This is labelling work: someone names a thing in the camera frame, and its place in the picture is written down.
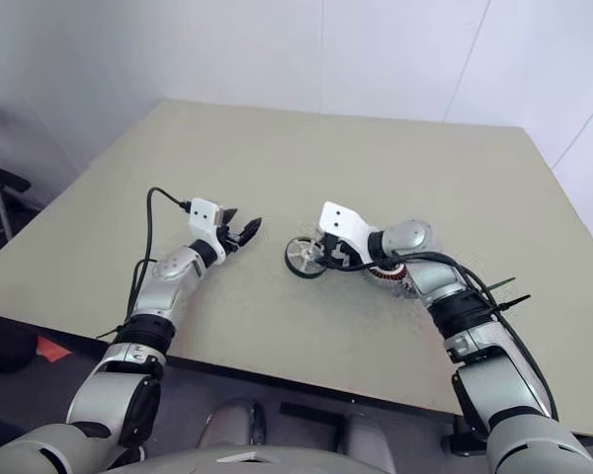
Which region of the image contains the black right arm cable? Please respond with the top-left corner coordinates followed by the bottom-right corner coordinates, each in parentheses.
top-left (345, 251), bottom-right (559, 421)

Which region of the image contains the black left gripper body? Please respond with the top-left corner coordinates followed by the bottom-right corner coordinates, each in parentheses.
top-left (217, 221), bottom-right (246, 256)

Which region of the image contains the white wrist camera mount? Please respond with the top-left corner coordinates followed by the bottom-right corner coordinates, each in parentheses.
top-left (317, 200), bottom-right (380, 263)
top-left (187, 197), bottom-right (227, 263)

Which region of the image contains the black and silver tripod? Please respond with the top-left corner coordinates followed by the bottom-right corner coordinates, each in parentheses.
top-left (0, 101), bottom-right (31, 238)

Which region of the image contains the grey rounded shape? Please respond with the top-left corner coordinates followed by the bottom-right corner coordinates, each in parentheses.
top-left (200, 400), bottom-right (268, 453)

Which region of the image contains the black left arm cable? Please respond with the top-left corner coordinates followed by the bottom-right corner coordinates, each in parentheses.
top-left (96, 186), bottom-right (194, 342)

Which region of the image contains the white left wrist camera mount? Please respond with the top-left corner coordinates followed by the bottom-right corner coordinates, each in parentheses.
top-left (187, 197), bottom-right (227, 263)

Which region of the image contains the silver spoked rotor black rim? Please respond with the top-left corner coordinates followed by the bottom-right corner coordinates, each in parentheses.
top-left (284, 235), bottom-right (327, 281)

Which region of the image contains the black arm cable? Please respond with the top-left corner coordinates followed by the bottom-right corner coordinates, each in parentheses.
top-left (96, 186), bottom-right (194, 342)
top-left (345, 251), bottom-right (559, 421)

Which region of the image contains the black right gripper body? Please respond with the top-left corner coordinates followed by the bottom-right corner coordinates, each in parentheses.
top-left (321, 234), bottom-right (357, 271)

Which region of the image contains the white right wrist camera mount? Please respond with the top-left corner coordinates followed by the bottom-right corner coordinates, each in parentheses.
top-left (317, 200), bottom-right (380, 263)

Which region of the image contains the orange flat object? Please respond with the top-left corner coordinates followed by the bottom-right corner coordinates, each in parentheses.
top-left (36, 336), bottom-right (73, 364)

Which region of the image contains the grey robot torso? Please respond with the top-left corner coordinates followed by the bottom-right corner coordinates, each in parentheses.
top-left (98, 443), bottom-right (391, 474)

